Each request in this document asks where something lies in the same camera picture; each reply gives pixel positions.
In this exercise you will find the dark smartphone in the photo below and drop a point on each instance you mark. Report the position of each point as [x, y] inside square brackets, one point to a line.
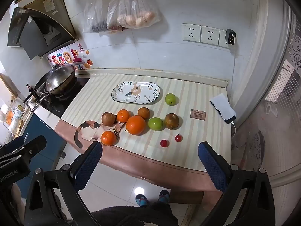
[231, 120]

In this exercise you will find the brown hood duct cover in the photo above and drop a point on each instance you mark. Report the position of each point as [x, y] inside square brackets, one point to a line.
[54, 7]

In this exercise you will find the cluttered storage shelf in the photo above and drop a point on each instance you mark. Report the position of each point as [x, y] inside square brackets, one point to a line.
[14, 115]

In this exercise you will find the blue kitchen cabinet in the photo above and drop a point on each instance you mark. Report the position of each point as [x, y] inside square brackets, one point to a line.
[37, 127]

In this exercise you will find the blue striped slipper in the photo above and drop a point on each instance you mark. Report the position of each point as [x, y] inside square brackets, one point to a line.
[142, 200]
[164, 196]

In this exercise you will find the person's dark clothing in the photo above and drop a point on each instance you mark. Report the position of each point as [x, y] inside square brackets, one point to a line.
[131, 216]

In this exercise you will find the green apple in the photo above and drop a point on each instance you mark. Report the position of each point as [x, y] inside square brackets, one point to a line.
[171, 99]
[155, 123]

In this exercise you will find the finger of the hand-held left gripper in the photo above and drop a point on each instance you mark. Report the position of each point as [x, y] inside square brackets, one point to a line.
[14, 142]
[33, 144]

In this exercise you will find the clear plastic bag with eggs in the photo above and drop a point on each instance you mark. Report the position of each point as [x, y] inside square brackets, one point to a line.
[131, 4]

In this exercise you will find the pile of pale eggs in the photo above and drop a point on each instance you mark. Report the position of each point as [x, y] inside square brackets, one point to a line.
[138, 20]

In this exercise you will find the window with metal grille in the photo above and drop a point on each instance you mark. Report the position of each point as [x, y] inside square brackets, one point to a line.
[284, 82]

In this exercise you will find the brown cloth label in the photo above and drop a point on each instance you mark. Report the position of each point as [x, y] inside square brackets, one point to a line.
[198, 114]

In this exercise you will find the black range hood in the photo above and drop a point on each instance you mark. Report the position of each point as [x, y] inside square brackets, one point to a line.
[23, 35]

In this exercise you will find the brown round fruit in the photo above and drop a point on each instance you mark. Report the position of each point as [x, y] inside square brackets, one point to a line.
[171, 121]
[108, 119]

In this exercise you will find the white wall socket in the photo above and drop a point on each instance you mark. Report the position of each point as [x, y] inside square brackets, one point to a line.
[191, 33]
[222, 40]
[210, 35]

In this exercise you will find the clear plastic bag dark contents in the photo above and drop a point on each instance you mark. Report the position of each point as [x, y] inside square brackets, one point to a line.
[94, 16]

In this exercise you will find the dark orange tangerine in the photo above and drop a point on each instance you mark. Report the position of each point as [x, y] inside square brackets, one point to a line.
[143, 113]

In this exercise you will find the glass wok lid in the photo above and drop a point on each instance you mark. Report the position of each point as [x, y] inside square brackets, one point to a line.
[58, 77]

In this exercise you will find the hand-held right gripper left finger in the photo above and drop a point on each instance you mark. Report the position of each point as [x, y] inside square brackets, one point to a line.
[89, 167]

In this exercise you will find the person's left forearm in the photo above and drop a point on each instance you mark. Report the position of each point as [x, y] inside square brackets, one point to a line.
[15, 197]

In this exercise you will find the red cherry tomato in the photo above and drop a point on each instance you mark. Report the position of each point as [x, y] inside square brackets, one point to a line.
[178, 138]
[164, 143]

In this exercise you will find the dark sauce bottle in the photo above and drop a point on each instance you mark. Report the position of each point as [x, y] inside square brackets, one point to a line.
[29, 90]

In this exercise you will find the steel wok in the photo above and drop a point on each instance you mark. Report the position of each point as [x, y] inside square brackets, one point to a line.
[64, 87]

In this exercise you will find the large orange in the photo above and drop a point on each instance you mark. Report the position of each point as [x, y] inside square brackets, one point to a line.
[136, 125]

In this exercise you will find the small bright tangerine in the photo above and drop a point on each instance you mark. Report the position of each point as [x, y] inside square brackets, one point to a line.
[109, 138]
[123, 115]

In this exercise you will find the colourful wall stickers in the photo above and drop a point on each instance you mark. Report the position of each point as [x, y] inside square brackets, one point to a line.
[65, 57]

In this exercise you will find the striped tablecloth with cat print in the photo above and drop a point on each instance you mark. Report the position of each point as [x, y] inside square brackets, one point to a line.
[192, 143]

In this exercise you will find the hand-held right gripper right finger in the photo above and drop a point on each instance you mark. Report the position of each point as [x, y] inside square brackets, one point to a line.
[211, 167]

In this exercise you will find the black charger plug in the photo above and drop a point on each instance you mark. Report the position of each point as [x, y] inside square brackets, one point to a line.
[230, 37]

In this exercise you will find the floral oval ceramic plate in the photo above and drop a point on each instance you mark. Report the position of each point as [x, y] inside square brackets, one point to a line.
[136, 93]

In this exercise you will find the black cooktop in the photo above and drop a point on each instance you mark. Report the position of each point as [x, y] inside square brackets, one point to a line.
[56, 108]

